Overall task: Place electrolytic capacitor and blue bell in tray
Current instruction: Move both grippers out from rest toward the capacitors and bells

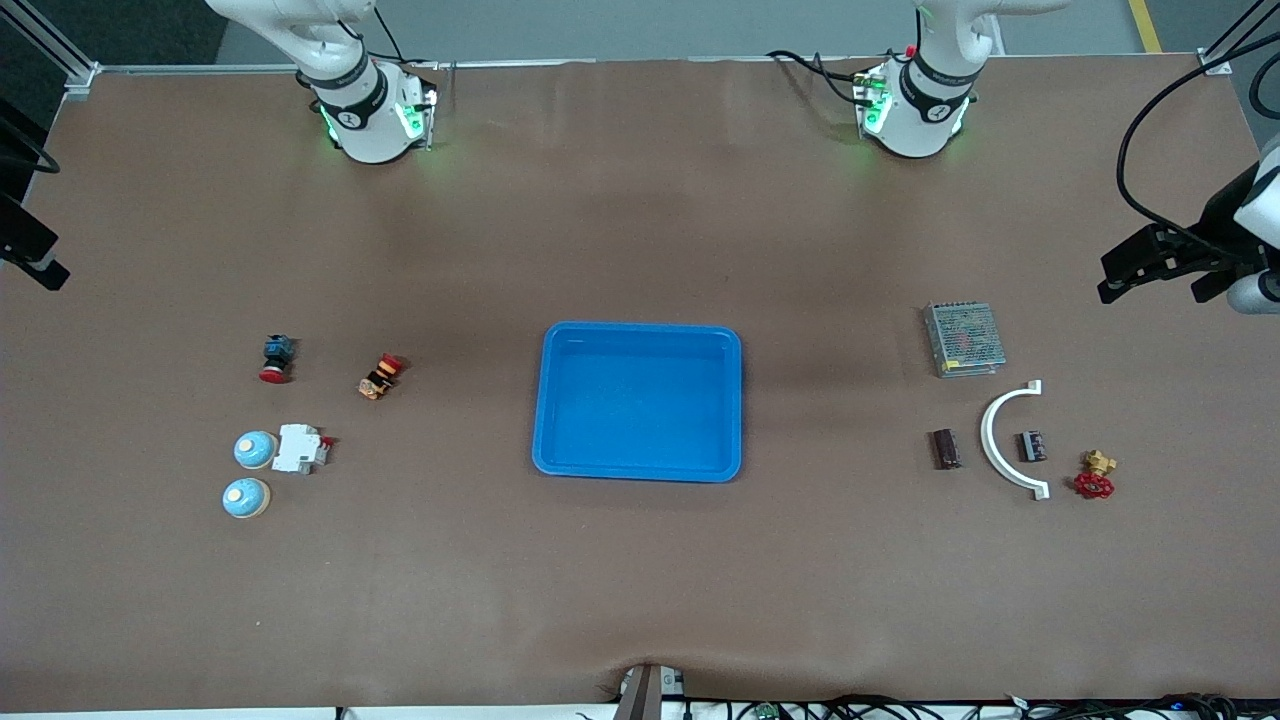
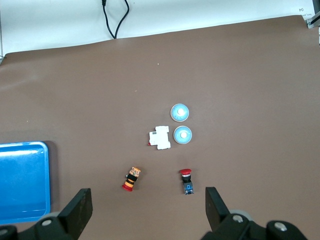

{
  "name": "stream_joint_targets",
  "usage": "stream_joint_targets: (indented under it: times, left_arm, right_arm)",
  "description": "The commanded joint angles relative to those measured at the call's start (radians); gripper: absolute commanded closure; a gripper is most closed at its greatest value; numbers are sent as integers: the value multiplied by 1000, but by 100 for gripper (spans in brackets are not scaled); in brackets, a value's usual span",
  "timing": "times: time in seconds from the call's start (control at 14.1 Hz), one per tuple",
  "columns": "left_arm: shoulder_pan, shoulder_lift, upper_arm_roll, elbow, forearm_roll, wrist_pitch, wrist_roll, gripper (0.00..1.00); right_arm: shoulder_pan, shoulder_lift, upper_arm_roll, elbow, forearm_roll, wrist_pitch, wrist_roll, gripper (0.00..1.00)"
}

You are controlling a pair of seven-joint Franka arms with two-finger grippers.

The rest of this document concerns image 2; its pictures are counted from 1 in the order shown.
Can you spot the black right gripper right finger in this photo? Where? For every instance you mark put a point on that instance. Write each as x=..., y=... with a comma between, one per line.
x=217, y=212

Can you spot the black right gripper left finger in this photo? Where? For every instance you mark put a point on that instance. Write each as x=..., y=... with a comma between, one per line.
x=75, y=212

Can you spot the blue dome bell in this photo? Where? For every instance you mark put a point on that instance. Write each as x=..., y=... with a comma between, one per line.
x=178, y=138
x=175, y=116

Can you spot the blue plastic tray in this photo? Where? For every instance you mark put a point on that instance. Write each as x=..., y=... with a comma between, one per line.
x=22, y=180

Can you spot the red button with blue body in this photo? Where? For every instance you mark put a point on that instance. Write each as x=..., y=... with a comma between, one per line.
x=187, y=185

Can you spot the red button with yellow body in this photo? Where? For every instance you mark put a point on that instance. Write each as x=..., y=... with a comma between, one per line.
x=130, y=181

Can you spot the white circuit breaker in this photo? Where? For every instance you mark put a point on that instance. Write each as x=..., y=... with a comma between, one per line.
x=160, y=138

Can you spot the brown table mat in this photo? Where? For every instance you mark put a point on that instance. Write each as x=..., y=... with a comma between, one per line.
x=100, y=100

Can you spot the aluminium frame piece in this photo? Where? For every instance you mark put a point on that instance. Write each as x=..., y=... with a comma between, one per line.
x=313, y=22

